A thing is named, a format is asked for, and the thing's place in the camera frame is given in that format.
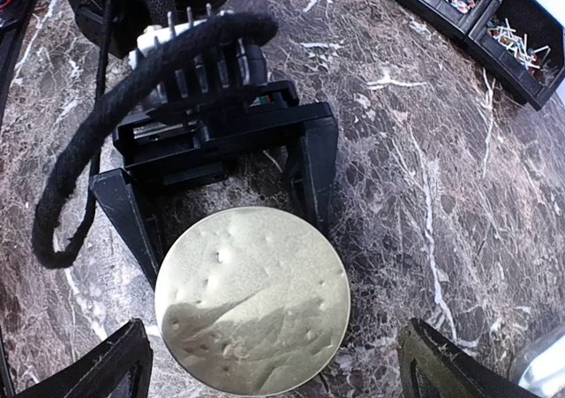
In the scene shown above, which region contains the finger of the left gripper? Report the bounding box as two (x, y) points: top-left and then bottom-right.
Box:
(283, 119), (338, 235)
(89, 169), (165, 287)

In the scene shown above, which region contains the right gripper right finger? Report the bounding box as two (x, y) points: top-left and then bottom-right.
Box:
(398, 318), (534, 397)

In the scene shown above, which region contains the black three-compartment candy tray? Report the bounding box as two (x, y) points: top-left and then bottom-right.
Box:
(396, 0), (564, 110)

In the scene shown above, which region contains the black braided cable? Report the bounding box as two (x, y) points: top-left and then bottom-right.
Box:
(31, 11), (279, 269)

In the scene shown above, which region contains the pile of small stick candies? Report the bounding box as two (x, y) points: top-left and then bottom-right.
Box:
(486, 17), (552, 82)

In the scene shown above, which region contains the white jar lid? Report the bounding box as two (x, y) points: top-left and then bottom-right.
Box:
(154, 207), (351, 396)

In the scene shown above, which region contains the metal scoop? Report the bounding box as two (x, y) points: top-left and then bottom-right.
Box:
(508, 326), (565, 397)

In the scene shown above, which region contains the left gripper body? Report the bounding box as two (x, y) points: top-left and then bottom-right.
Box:
(112, 80), (331, 186)

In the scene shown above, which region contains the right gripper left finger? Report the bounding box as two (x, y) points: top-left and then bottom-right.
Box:
(16, 319), (153, 398)

